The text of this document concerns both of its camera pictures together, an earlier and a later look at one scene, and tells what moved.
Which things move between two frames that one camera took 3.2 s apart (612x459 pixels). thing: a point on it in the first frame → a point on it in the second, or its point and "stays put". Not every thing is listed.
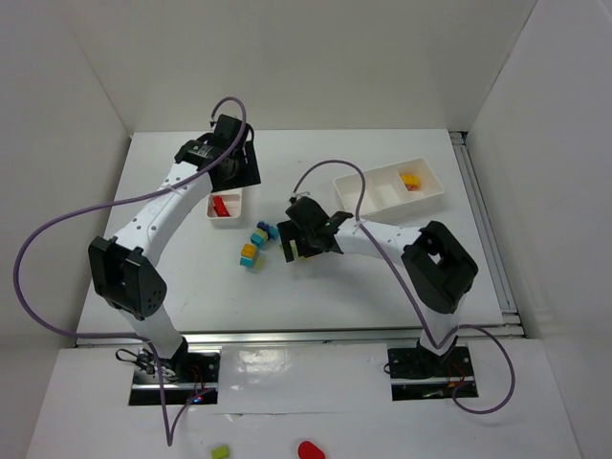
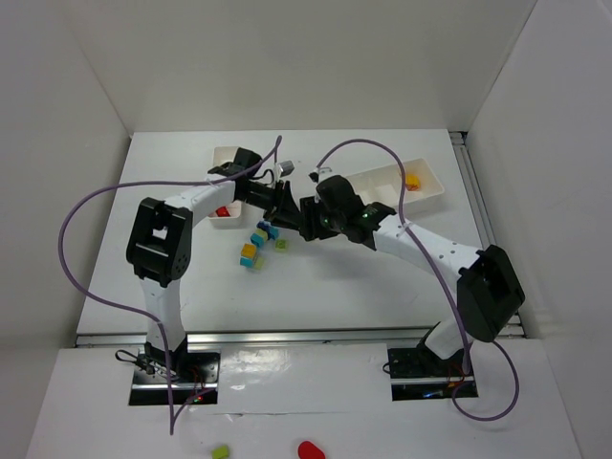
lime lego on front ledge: x=219 y=453 stays put
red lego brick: x=220 y=207 stays put
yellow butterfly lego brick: x=411 y=182 stays put
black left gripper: x=248 y=163 → x=279 y=202
